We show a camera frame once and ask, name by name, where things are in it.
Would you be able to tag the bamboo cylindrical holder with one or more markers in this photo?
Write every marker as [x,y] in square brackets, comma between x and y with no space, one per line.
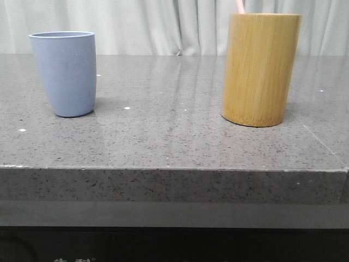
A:
[260,55]

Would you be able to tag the blue plastic cup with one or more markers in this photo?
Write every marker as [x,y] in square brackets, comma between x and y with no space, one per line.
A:
[66,62]

